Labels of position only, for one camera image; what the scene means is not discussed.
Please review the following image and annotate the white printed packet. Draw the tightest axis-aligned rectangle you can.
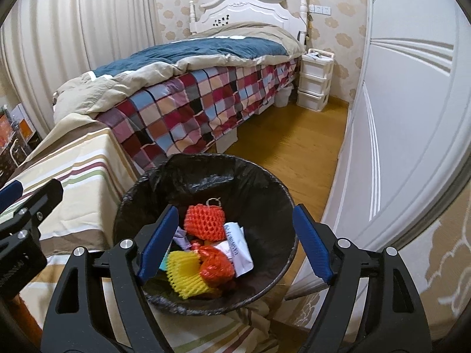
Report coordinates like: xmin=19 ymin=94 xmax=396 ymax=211
xmin=215 ymin=222 xmax=255 ymax=276

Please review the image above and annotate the blue and beige quilt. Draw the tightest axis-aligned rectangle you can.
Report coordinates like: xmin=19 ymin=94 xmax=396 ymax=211
xmin=52 ymin=22 xmax=307 ymax=124

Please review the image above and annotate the small white bucket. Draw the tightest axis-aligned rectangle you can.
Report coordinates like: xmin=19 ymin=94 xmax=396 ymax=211
xmin=274 ymin=84 xmax=295 ymax=108

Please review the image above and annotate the yellow foam fruit net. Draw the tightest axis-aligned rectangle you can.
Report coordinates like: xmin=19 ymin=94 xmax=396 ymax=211
xmin=165 ymin=251 xmax=202 ymax=299

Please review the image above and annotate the red plastic bag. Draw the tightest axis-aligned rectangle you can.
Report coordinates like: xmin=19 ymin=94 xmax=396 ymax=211
xmin=191 ymin=241 xmax=236 ymax=287

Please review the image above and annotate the striped tablecloth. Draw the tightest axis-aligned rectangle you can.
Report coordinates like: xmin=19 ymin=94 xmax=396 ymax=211
xmin=0 ymin=112 xmax=288 ymax=353

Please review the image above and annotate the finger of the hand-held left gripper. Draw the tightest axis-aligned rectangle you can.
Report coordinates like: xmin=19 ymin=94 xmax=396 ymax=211
xmin=0 ymin=181 xmax=23 ymax=212
xmin=0 ymin=179 xmax=64 ymax=241

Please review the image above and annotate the white bed headboard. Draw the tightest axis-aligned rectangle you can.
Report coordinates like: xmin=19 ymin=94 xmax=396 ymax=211
xmin=189 ymin=0 xmax=310 ymax=45

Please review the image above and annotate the red foam fruit net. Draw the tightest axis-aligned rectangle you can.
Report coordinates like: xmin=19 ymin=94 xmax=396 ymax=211
xmin=183 ymin=203 xmax=226 ymax=242

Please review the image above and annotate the orange and white box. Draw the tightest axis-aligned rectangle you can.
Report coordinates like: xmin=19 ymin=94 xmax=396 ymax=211
xmin=9 ymin=103 xmax=37 ymax=144

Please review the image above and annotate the white wardrobe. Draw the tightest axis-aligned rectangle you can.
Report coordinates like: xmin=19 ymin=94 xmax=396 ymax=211
xmin=287 ymin=0 xmax=471 ymax=295

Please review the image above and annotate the trash bin with black bag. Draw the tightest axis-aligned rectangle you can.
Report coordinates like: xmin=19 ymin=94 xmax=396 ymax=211
xmin=112 ymin=153 xmax=298 ymax=316

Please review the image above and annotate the white curtain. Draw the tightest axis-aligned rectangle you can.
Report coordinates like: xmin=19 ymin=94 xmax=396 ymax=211
xmin=0 ymin=0 xmax=162 ymax=133

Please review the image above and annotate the white plastic drawer unit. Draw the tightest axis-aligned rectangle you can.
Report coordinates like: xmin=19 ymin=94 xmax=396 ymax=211
xmin=296 ymin=49 xmax=335 ymax=111

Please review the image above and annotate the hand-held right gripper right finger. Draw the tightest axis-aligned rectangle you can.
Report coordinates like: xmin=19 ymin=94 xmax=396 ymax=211
xmin=292 ymin=204 xmax=431 ymax=353

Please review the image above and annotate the dark patterned storage box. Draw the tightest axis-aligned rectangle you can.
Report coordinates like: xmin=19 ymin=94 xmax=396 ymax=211
xmin=0 ymin=136 xmax=34 ymax=188

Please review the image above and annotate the plaid bed sheet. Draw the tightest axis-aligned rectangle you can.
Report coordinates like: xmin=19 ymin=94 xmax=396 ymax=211
xmin=96 ymin=57 xmax=300 ymax=175

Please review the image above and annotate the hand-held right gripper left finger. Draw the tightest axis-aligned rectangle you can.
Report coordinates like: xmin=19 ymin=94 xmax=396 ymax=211
xmin=42 ymin=205 xmax=179 ymax=353

